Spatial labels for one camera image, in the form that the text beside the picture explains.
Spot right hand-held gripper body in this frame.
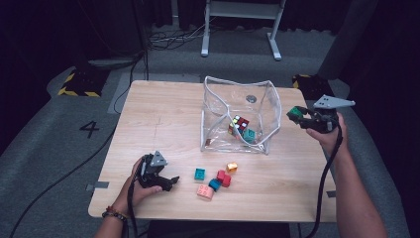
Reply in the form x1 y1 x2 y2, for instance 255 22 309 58
300 94 357 135

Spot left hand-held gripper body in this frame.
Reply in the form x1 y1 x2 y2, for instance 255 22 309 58
138 151 168 189

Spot person's dark clothing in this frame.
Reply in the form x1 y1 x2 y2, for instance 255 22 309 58
147 220 291 238

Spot bundle of floor cables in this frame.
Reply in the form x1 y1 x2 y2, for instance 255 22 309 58
147 19 212 51

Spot person's right hand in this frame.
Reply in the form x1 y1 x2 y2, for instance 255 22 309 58
306 113 350 157

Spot multicoloured puzzle cube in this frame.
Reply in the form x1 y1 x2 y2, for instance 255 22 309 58
227 114 251 138

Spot white metal desk frame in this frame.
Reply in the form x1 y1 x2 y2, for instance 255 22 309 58
200 0 287 61

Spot person's left hand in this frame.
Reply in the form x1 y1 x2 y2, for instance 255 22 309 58
113 158 163 212

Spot right hand-held gripper cable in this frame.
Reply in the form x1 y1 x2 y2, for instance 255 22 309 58
303 123 345 238

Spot long black floor cable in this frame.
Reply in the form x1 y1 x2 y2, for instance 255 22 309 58
8 127 117 238

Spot beaded bracelet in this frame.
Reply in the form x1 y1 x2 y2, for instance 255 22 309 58
101 205 129 223

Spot hand-held gripper cable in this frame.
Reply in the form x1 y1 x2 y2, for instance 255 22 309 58
126 178 140 238
303 123 345 238

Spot looped black floor cable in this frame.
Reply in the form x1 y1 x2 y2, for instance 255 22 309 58
113 49 148 115

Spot green building block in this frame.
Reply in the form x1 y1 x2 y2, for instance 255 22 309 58
288 107 304 120

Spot dark grey panel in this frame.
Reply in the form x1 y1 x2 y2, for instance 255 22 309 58
317 0 379 80

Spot clear plastic bag white trim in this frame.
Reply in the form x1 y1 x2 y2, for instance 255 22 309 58
199 74 282 156

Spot black yellow striped base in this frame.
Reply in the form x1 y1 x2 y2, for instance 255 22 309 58
57 67 110 98
291 73 337 102

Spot left hand-held gripper cable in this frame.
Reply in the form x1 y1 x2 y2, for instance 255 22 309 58
126 178 140 238

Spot dark curtain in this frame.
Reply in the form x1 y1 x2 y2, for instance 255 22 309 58
177 0 351 36

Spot dark equipment stand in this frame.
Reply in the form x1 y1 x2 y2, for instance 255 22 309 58
75 0 148 72

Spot pink building block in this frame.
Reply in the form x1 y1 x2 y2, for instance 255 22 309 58
196 183 215 201

